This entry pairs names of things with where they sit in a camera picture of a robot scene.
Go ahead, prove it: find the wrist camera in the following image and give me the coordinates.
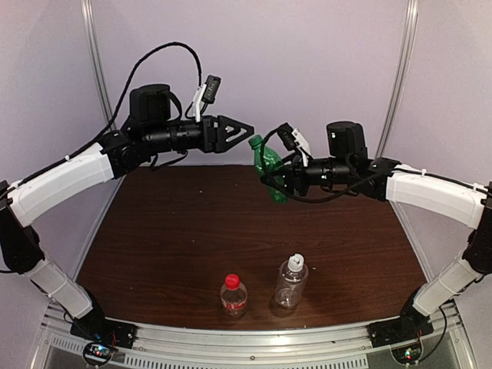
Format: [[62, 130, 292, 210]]
[[191, 75, 221, 122], [278, 123, 311, 158]]

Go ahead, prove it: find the green plastic bottle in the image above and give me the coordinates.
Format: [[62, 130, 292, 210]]
[[252, 145, 288, 204]]

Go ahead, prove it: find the left circuit board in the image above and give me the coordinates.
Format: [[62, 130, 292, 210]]
[[82, 342, 118, 366]]

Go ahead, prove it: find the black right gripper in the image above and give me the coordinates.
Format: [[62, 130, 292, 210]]
[[261, 151, 353, 197]]

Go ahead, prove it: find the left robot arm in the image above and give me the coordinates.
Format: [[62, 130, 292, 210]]
[[1, 81, 254, 341]]

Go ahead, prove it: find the right circuit board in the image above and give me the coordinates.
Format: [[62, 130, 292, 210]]
[[391, 344, 423, 365]]

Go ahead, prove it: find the clear bottle red label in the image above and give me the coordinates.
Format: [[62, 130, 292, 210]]
[[220, 279, 248, 317]]

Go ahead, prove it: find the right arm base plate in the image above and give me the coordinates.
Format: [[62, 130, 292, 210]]
[[367, 316, 434, 347]]

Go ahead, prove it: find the red bottle cap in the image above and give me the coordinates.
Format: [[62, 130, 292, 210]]
[[224, 274, 241, 290]]

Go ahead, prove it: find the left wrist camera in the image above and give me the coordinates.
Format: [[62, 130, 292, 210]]
[[191, 75, 221, 122]]

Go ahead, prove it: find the left black sleeved cable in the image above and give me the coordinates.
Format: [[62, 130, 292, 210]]
[[15, 41, 204, 185]]

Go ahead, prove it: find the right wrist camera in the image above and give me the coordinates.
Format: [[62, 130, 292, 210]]
[[278, 123, 311, 158]]

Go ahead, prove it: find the green bottle cap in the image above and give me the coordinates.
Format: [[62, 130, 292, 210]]
[[248, 135, 263, 150]]

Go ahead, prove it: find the clear bottle white cap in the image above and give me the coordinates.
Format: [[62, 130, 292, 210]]
[[274, 253, 309, 308]]

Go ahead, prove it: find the left rear aluminium post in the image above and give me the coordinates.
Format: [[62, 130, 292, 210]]
[[81, 0, 113, 124]]

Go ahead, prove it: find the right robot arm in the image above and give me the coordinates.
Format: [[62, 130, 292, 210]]
[[284, 121, 491, 340]]

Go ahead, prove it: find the aluminium post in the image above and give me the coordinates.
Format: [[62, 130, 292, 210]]
[[81, 0, 113, 124], [376, 0, 419, 157]]

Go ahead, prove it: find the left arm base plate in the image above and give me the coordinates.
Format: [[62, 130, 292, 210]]
[[70, 317, 137, 349]]

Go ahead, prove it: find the right rear aluminium post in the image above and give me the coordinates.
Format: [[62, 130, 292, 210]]
[[376, 0, 419, 157]]

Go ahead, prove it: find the front aluminium frame rail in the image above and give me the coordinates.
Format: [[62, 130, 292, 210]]
[[27, 303, 477, 368]]

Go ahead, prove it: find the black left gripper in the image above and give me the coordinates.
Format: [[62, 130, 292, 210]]
[[145, 114, 254, 153]]

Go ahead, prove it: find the circuit board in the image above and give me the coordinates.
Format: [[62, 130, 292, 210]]
[[391, 344, 423, 365], [82, 342, 118, 366]]

